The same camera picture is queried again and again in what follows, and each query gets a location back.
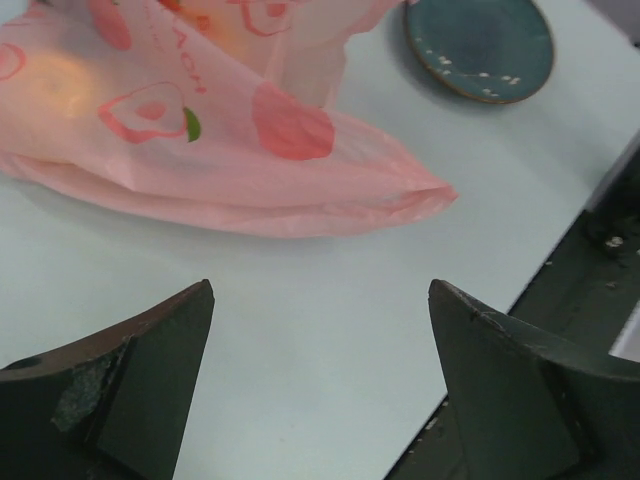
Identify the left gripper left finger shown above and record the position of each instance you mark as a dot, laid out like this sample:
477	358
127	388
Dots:
112	405

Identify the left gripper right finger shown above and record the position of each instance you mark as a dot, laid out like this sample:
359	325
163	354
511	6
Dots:
530	404

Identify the pink plastic bag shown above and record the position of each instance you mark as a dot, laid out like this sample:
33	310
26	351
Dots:
212	114

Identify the blue ceramic plate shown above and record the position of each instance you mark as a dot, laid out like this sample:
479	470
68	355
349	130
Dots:
495	52

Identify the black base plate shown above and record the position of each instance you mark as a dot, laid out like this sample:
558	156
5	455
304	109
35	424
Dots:
584	293

